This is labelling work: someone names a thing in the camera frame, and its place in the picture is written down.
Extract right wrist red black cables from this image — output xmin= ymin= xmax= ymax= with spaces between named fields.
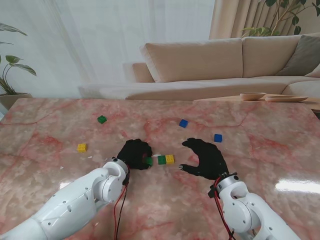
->
xmin=208 ymin=176 xmax=237 ymax=240

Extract large-leaf green potted plant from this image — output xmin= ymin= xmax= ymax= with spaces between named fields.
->
xmin=0 ymin=22 xmax=38 ymax=95

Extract beige curtain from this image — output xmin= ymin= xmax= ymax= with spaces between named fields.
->
xmin=208 ymin=0 xmax=320 ymax=41

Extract beige sofa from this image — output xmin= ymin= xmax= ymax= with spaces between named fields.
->
xmin=78 ymin=32 xmax=320 ymax=101

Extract white sheer curtain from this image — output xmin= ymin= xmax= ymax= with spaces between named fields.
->
xmin=0 ymin=0 xmax=216 ymax=98

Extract shallow wooden plate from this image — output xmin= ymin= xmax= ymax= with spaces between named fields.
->
xmin=264 ymin=94 xmax=309 ymax=103

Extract grey sofa cushion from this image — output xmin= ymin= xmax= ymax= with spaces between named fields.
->
xmin=276 ymin=34 xmax=320 ymax=77

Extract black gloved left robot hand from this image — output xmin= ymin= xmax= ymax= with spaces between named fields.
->
xmin=116 ymin=138 xmax=154 ymax=171

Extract wrist red black cables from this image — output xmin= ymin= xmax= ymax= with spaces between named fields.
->
xmin=208 ymin=176 xmax=237 ymax=240
xmin=113 ymin=164 xmax=132 ymax=240

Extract tall green branching houseplant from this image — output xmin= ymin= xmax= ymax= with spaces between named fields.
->
xmin=241 ymin=0 xmax=320 ymax=38

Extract beige sofa cushion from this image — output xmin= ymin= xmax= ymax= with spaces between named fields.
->
xmin=304 ymin=65 xmax=320 ymax=78

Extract beige plant pot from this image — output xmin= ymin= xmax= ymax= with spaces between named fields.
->
xmin=0 ymin=92 xmax=33 ymax=111

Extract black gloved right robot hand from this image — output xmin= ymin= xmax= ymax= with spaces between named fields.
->
xmin=178 ymin=137 xmax=231 ymax=181

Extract left wrist red black cables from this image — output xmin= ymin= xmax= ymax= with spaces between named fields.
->
xmin=113 ymin=164 xmax=132 ymax=240

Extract wooden bowl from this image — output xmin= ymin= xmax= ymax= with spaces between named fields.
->
xmin=239 ymin=91 xmax=267 ymax=101

